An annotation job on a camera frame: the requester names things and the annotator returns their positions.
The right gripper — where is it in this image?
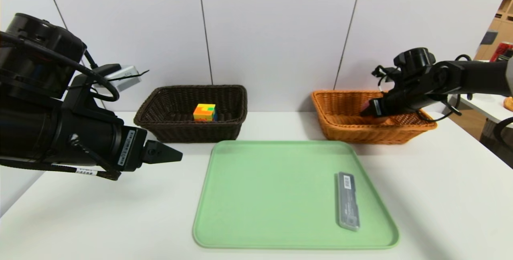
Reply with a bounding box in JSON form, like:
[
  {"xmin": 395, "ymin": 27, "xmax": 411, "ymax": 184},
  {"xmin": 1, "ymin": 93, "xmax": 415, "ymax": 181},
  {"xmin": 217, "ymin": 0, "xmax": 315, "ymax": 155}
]
[{"xmin": 360, "ymin": 91, "xmax": 408, "ymax": 118}]

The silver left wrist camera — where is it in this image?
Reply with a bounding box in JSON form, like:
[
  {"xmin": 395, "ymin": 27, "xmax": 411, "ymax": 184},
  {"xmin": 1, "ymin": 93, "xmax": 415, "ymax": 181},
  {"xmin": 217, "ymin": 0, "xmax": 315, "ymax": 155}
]
[{"xmin": 102, "ymin": 66, "xmax": 141, "ymax": 92}]

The dark table base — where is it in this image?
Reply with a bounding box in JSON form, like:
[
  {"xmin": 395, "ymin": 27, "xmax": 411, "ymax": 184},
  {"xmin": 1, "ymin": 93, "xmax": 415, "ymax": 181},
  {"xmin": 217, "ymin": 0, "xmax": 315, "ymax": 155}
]
[{"xmin": 480, "ymin": 120, "xmax": 513, "ymax": 168}]

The red can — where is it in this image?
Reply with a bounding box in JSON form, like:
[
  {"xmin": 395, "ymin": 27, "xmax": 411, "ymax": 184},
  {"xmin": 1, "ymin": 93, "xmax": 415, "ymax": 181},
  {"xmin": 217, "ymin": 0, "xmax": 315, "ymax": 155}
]
[{"xmin": 491, "ymin": 42, "xmax": 513, "ymax": 62}]

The orange wicker basket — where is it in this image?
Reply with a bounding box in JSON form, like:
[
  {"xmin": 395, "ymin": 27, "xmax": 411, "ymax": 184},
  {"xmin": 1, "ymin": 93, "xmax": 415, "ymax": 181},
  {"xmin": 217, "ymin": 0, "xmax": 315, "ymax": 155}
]
[{"xmin": 311, "ymin": 91, "xmax": 437, "ymax": 145}]

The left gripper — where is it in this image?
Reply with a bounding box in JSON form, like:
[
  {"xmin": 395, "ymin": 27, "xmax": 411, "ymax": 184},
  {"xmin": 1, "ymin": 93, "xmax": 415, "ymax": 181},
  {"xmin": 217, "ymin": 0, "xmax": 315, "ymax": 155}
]
[{"xmin": 64, "ymin": 108, "xmax": 183, "ymax": 172}]

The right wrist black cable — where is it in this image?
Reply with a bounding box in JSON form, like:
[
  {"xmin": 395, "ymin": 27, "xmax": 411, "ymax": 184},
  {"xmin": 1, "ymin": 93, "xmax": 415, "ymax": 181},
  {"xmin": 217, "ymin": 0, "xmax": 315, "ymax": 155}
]
[{"xmin": 373, "ymin": 54, "xmax": 473, "ymax": 123}]

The grey pen case with barcode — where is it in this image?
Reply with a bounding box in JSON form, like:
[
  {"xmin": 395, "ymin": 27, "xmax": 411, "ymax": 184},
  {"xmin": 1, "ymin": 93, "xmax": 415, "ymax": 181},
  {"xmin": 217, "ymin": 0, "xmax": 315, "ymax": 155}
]
[{"xmin": 335, "ymin": 171, "xmax": 360, "ymax": 232}]

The colourful puzzle cube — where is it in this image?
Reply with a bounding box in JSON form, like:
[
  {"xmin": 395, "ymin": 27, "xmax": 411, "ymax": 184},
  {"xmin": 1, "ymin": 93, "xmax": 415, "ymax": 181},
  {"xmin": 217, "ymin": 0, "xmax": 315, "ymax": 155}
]
[{"xmin": 193, "ymin": 104, "xmax": 217, "ymax": 122}]

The white side table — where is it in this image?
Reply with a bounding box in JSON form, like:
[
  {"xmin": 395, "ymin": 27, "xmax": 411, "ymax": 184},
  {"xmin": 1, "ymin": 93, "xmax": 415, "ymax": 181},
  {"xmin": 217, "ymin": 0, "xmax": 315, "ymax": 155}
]
[{"xmin": 452, "ymin": 92, "xmax": 513, "ymax": 129}]

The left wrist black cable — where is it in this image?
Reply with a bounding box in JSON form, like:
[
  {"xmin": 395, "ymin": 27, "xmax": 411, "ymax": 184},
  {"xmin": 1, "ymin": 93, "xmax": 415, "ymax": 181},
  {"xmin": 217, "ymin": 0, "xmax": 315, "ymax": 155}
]
[{"xmin": 0, "ymin": 32, "xmax": 120, "ymax": 102}]

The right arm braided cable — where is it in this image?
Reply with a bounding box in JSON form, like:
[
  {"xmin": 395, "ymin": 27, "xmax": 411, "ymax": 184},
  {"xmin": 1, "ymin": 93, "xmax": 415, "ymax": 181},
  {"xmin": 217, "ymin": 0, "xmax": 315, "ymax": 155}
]
[{"xmin": 493, "ymin": 117, "xmax": 513, "ymax": 152}]

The dark brown wicker basket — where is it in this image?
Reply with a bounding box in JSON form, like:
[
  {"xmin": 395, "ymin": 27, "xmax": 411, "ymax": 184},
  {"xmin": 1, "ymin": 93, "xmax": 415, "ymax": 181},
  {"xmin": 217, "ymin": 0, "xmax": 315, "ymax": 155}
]
[{"xmin": 134, "ymin": 85, "xmax": 248, "ymax": 143}]

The thin labelled black cable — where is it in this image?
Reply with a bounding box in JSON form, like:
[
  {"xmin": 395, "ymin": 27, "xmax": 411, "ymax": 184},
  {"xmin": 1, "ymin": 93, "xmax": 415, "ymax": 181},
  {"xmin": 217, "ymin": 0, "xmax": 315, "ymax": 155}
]
[{"xmin": 0, "ymin": 158, "xmax": 121, "ymax": 181}]

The green plastic tray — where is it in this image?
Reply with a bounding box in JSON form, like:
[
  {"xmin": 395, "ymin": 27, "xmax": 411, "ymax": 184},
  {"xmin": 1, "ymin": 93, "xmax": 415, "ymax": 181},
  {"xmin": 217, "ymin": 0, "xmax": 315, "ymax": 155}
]
[{"xmin": 192, "ymin": 140, "xmax": 399, "ymax": 249}]

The wooden shelf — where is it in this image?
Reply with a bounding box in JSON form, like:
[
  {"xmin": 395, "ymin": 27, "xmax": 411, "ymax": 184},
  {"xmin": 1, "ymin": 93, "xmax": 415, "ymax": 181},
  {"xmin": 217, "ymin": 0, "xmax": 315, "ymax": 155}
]
[{"xmin": 473, "ymin": 0, "xmax": 513, "ymax": 62}]

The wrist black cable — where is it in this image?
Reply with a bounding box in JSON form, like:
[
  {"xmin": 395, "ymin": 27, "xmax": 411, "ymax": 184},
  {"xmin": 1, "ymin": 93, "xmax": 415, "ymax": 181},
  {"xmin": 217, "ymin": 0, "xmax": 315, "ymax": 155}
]
[
  {"xmin": 373, "ymin": 54, "xmax": 473, "ymax": 123},
  {"xmin": 0, "ymin": 32, "xmax": 120, "ymax": 102}
]

